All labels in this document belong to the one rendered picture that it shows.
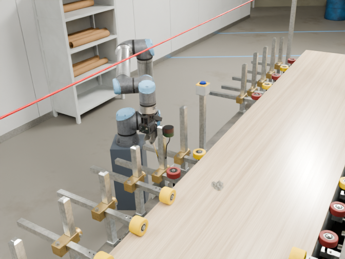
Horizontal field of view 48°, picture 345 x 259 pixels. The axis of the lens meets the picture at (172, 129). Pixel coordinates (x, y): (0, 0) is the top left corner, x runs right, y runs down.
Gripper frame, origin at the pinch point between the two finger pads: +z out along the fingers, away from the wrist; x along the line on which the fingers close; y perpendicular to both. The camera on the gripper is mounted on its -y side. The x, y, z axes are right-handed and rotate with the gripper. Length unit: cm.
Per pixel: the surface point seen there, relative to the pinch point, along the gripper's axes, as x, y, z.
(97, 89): -239, -215, 85
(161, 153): 8.6, 3.3, 4.1
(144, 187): 15.8, 31.9, 7.2
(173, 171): 18.0, 6.2, 11.7
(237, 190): 56, 5, 12
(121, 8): -249, -295, -9
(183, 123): 8.4, -21.6, -4.6
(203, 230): 54, 40, 12
